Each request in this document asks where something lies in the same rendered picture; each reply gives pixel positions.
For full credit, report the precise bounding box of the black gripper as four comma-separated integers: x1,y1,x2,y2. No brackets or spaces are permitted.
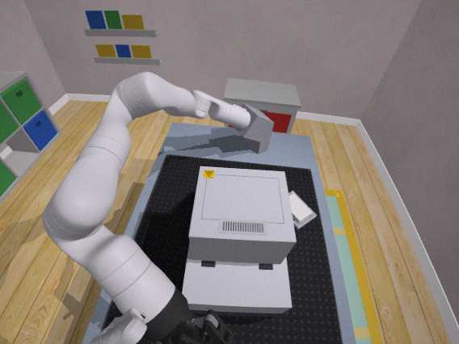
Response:
144,287,234,344

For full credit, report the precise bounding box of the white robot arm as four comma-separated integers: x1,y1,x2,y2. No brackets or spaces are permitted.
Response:
43,72,251,344

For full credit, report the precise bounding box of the white real-time pcr machine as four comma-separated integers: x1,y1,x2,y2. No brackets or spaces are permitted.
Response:
182,166,297,317

